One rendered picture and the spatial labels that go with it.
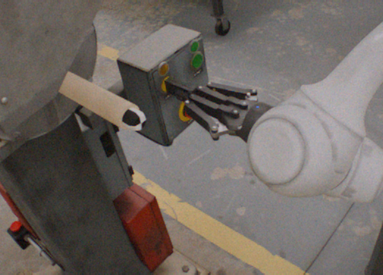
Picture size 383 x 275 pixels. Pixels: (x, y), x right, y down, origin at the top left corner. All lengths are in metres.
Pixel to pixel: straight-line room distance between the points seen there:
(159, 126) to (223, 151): 1.30
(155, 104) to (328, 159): 0.47
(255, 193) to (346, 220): 0.44
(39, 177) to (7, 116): 0.65
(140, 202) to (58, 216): 0.29
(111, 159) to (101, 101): 0.61
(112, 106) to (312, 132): 0.23
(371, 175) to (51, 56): 0.46
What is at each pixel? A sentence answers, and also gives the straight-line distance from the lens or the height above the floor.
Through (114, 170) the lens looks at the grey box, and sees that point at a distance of 1.17.
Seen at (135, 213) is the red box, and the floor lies 0.62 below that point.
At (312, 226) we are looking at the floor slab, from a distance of 1.90.
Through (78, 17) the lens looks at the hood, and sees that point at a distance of 0.34.
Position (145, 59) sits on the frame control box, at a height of 1.12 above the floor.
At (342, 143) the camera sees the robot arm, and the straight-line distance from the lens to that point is 0.50.
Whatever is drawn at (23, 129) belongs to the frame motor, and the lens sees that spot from 0.71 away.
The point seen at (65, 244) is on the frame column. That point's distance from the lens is 1.14.
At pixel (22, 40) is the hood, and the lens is 0.32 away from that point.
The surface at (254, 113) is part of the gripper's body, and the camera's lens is 0.71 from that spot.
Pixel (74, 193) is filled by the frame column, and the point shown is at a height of 0.82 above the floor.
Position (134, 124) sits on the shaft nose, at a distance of 0.50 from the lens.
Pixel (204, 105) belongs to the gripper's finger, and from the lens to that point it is 0.78.
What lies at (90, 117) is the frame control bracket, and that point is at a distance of 0.90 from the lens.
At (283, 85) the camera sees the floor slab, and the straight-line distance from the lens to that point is 2.57.
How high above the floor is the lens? 1.58
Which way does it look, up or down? 43 degrees down
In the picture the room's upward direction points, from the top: 10 degrees counter-clockwise
